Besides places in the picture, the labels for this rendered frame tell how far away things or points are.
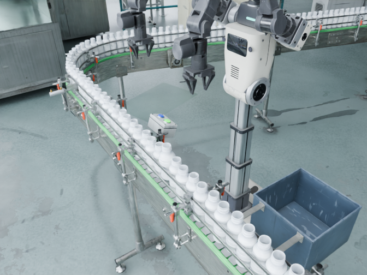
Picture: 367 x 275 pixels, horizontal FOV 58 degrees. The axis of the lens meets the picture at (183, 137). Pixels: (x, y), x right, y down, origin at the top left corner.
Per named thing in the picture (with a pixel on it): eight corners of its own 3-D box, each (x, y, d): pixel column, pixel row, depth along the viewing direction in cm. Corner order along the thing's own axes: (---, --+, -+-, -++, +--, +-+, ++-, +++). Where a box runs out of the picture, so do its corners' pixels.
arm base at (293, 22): (287, 13, 146) (274, 40, 149) (277, 6, 140) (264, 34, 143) (303, 18, 139) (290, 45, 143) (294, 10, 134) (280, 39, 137)
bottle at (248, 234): (236, 269, 108) (240, 235, 99) (234, 253, 113) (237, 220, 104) (255, 269, 108) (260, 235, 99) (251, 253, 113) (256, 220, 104)
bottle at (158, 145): (171, 175, 147) (169, 144, 138) (160, 181, 144) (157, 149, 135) (164, 168, 151) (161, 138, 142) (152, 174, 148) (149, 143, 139)
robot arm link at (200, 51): (211, 36, 116) (200, 33, 119) (195, 40, 112) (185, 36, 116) (210, 55, 119) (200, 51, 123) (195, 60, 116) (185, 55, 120)
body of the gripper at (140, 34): (128, 41, 154) (126, 25, 150) (147, 37, 159) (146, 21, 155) (134, 45, 150) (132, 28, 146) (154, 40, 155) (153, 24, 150)
